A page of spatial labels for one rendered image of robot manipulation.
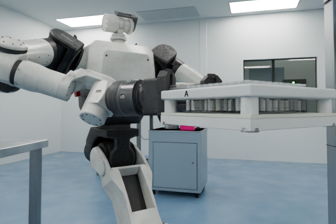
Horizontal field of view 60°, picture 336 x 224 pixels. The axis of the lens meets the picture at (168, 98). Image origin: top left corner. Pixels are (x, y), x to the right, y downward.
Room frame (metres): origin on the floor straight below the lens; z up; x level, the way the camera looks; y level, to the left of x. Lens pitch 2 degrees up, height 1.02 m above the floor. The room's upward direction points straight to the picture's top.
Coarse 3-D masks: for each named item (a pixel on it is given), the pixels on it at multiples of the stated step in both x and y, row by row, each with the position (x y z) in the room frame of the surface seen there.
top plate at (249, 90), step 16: (176, 96) 0.57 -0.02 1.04; (192, 96) 0.53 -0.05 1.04; (208, 96) 0.50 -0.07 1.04; (224, 96) 0.47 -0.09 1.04; (240, 96) 0.44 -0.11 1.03; (256, 96) 0.43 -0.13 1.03; (272, 96) 0.45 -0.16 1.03; (288, 96) 0.47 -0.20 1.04; (304, 96) 0.50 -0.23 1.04; (320, 96) 0.53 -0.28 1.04
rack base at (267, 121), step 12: (168, 120) 0.60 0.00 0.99; (180, 120) 0.56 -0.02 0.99; (192, 120) 0.53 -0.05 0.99; (204, 120) 0.51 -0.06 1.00; (216, 120) 0.48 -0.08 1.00; (228, 120) 0.46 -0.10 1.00; (240, 120) 0.44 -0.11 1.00; (252, 120) 0.42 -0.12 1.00; (264, 120) 0.44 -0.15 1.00; (276, 120) 0.45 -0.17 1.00; (288, 120) 0.47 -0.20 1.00; (300, 120) 0.49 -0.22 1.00; (312, 120) 0.51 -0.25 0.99; (324, 120) 0.53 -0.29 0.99
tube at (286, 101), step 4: (284, 84) 0.53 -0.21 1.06; (288, 84) 0.53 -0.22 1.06; (284, 100) 0.53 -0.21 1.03; (288, 100) 0.53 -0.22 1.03; (284, 104) 0.53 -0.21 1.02; (288, 104) 0.53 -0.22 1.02; (284, 108) 0.54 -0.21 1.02; (288, 108) 0.53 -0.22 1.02; (284, 112) 0.54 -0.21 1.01; (288, 112) 0.53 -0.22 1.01
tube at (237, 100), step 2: (238, 80) 0.49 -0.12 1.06; (240, 80) 0.49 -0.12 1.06; (242, 80) 0.49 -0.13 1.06; (236, 82) 0.49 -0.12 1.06; (238, 82) 0.49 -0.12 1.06; (240, 82) 0.49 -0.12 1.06; (242, 82) 0.49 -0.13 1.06; (236, 98) 0.49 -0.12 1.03; (238, 98) 0.49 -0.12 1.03; (236, 100) 0.49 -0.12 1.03; (238, 100) 0.49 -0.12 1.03; (236, 102) 0.49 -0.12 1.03; (238, 102) 0.49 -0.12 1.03; (236, 104) 0.49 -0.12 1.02; (238, 104) 0.49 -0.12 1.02; (236, 106) 0.49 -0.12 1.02; (238, 106) 0.49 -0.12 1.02; (236, 108) 0.49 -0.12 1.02; (238, 108) 0.49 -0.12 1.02; (236, 110) 0.49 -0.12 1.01; (238, 110) 0.49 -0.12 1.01; (236, 112) 0.49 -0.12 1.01; (238, 112) 0.49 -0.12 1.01
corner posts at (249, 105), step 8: (168, 104) 0.61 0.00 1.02; (176, 104) 0.62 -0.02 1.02; (240, 104) 0.44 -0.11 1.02; (248, 104) 0.43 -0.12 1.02; (256, 104) 0.43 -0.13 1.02; (320, 104) 0.55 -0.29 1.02; (328, 104) 0.55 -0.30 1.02; (240, 112) 0.44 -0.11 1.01; (248, 112) 0.43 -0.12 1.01; (256, 112) 0.43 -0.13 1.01; (320, 112) 0.55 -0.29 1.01; (328, 112) 0.55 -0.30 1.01
